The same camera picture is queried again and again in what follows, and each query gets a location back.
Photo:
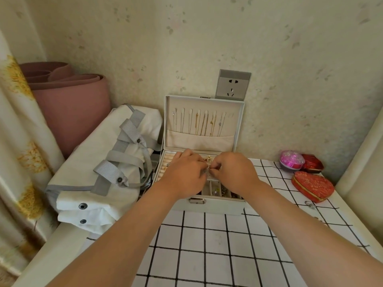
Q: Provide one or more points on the grey wall socket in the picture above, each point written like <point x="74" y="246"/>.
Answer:
<point x="232" y="85"/>

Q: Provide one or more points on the pink rolled mat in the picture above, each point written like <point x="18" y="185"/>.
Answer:
<point x="73" y="110"/>

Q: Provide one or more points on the small silver jewellery item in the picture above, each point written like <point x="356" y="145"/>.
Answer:
<point x="310" y="204"/>

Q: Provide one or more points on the person's right hand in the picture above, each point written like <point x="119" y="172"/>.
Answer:
<point x="236" y="173"/>

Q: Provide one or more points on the heap of jewellery in compartments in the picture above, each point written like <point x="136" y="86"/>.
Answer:
<point x="221" y="191"/>

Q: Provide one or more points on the floral cream curtain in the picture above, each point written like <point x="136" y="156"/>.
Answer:
<point x="18" y="152"/>

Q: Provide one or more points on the cream padded cushion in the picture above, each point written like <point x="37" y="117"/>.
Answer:
<point x="363" y="170"/>

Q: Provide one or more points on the red heart-shaped fabric box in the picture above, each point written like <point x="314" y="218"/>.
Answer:
<point x="312" y="185"/>

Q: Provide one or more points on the person's right fingers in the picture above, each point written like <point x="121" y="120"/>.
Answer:
<point x="221" y="164"/>

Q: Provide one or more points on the person's right forearm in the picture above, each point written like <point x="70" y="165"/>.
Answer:
<point x="302" y="236"/>

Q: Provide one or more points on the gold jewellery piece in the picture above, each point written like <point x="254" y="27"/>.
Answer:
<point x="210" y="161"/>

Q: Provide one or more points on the person's left fingers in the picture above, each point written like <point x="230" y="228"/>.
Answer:
<point x="193" y="158"/>

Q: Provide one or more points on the pink round transparent box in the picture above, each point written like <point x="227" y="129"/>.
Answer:
<point x="291" y="160"/>

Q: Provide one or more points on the red octagonal fabric box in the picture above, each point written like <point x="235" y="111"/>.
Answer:
<point x="312" y="163"/>

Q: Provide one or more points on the person's left hand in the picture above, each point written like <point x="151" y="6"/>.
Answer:
<point x="184" y="173"/>

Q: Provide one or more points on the white open jewellery box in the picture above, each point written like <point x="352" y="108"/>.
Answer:
<point x="203" y="116"/>

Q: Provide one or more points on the person's left forearm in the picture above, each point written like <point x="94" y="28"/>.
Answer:
<point x="128" y="236"/>

